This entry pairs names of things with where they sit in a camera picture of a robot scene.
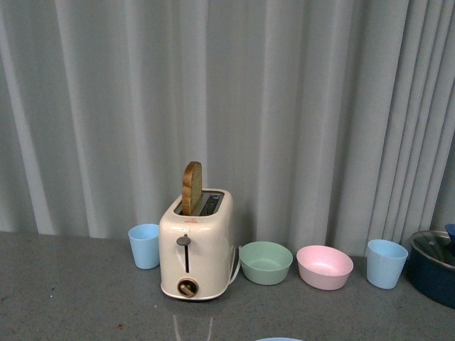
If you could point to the light blue plate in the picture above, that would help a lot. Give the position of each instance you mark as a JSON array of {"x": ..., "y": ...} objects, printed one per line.
[{"x": 278, "y": 339}]

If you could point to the bread slice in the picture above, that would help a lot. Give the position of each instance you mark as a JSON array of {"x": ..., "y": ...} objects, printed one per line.
[{"x": 191, "y": 187}]

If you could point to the cream toaster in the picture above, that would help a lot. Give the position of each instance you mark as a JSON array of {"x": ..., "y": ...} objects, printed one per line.
[{"x": 197, "y": 253}]

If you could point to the green bowl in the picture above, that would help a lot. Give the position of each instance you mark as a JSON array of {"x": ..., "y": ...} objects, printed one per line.
[{"x": 265, "y": 263}]

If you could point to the light blue cup behind toaster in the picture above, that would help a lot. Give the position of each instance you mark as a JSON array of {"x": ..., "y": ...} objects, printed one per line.
[{"x": 144, "y": 242}]

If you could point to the grey curtain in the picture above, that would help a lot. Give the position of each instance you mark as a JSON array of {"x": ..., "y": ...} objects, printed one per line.
[{"x": 330, "y": 122}]

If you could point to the pink bowl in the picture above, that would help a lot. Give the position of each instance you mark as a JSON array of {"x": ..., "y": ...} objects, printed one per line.
[{"x": 324, "y": 267}]

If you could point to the dark blue saucepan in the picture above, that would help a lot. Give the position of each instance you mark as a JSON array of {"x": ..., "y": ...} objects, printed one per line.
[{"x": 433, "y": 280}]

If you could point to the glass pot lid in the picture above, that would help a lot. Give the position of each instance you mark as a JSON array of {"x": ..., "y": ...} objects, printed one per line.
[{"x": 436, "y": 246}]

